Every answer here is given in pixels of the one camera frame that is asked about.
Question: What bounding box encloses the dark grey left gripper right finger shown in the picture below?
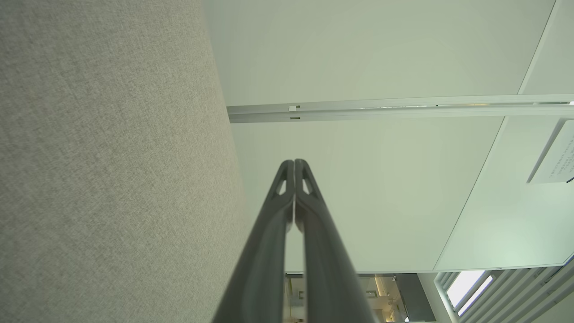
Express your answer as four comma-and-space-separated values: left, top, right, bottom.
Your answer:
294, 158, 378, 323

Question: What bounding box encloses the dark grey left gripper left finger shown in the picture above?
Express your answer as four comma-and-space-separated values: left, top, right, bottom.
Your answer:
212, 159, 295, 323

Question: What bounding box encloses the bright rectangular light panel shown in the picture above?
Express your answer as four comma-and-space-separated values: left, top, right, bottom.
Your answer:
446, 269, 494, 317

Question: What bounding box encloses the grey slatted panel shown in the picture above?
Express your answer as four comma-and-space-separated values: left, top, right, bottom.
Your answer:
434, 256, 574, 323

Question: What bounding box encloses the white paper sign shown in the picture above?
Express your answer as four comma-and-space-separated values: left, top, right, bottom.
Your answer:
527, 119, 574, 184

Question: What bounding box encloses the grey metal partition post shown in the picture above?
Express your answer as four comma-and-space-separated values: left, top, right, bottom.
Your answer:
226, 93, 574, 124

